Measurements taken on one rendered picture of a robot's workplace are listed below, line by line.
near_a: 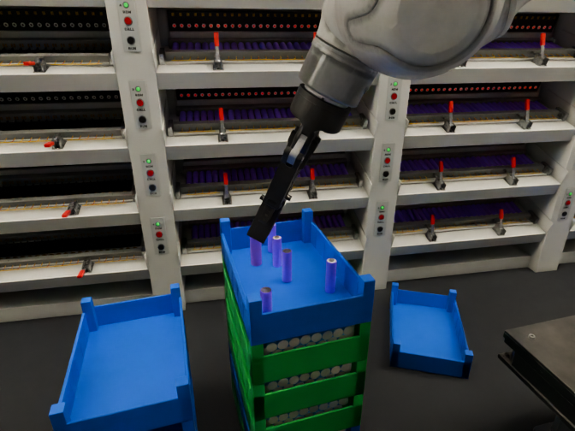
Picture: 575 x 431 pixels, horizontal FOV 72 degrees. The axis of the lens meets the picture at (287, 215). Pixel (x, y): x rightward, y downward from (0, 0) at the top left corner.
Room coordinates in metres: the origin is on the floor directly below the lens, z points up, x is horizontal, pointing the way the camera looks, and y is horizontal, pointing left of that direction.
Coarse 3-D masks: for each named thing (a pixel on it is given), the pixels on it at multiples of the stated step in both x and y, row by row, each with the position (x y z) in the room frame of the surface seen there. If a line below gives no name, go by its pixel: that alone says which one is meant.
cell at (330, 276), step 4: (328, 260) 0.60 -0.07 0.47; (332, 260) 0.60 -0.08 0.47; (328, 264) 0.60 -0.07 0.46; (332, 264) 0.59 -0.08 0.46; (328, 268) 0.60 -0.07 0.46; (332, 268) 0.59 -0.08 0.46; (328, 272) 0.60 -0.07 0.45; (332, 272) 0.59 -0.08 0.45; (328, 276) 0.60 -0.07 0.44; (332, 276) 0.59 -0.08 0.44; (328, 280) 0.59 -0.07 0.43; (332, 280) 0.59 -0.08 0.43; (328, 284) 0.59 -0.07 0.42; (332, 284) 0.59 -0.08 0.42; (328, 288) 0.59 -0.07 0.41; (332, 288) 0.59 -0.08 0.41; (328, 292) 0.59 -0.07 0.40; (332, 292) 0.59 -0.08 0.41
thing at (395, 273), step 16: (400, 256) 1.35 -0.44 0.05; (416, 256) 1.35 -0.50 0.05; (432, 256) 1.35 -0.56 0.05; (448, 256) 1.35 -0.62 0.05; (464, 256) 1.35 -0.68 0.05; (480, 256) 1.35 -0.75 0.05; (496, 256) 1.35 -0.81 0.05; (512, 256) 1.35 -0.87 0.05; (528, 256) 1.35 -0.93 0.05; (400, 272) 1.25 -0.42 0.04; (416, 272) 1.26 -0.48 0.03; (432, 272) 1.27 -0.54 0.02; (448, 272) 1.29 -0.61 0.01; (464, 272) 1.30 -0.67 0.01; (192, 288) 1.13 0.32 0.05; (208, 288) 1.13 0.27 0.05
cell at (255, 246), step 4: (252, 240) 0.55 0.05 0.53; (256, 240) 0.55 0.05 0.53; (252, 244) 0.55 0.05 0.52; (256, 244) 0.55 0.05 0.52; (260, 244) 0.56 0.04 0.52; (252, 248) 0.56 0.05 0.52; (256, 248) 0.55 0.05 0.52; (260, 248) 0.56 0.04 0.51; (252, 252) 0.56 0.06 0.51; (256, 252) 0.55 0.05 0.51; (260, 252) 0.56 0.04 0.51; (252, 256) 0.56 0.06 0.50; (256, 256) 0.55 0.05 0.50; (260, 256) 0.56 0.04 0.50; (252, 260) 0.56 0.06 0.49; (256, 260) 0.55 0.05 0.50; (260, 260) 0.56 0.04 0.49; (252, 264) 0.56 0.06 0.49; (256, 264) 0.55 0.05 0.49; (260, 264) 0.56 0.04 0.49
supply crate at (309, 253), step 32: (224, 224) 0.73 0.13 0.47; (288, 224) 0.79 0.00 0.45; (224, 256) 0.70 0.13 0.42; (320, 256) 0.73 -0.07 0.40; (256, 288) 0.61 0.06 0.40; (288, 288) 0.61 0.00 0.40; (320, 288) 0.61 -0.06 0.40; (352, 288) 0.59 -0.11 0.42; (256, 320) 0.47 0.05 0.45; (288, 320) 0.48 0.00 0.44; (320, 320) 0.50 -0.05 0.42; (352, 320) 0.51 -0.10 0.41
